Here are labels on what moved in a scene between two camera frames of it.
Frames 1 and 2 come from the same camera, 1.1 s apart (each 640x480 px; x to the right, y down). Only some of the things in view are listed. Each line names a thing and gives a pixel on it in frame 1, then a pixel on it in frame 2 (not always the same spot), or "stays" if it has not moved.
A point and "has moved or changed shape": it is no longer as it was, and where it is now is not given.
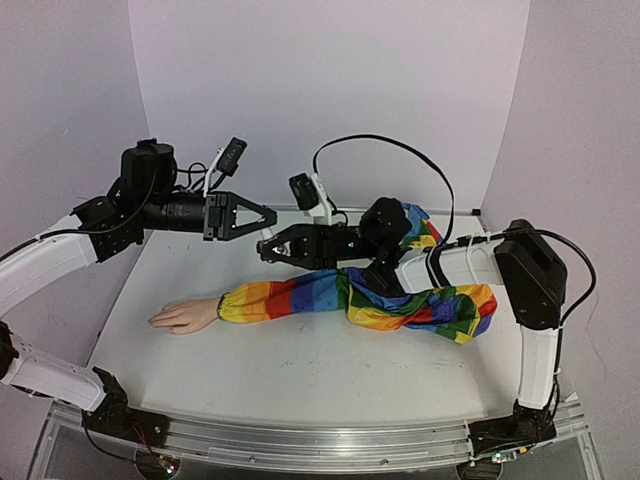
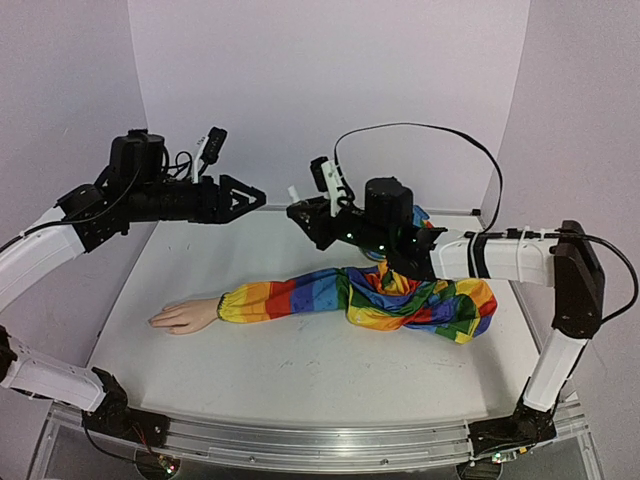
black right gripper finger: x=296 y=234 to x=308 y=213
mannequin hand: x=187 y=316 stays
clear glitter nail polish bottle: x=283 y=249 has moved or changed shape
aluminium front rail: x=310 y=444 stays
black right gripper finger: x=306 y=261 to x=320 y=225
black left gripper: x=229 y=229 to x=226 y=211
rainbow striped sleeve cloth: x=454 y=312 stays
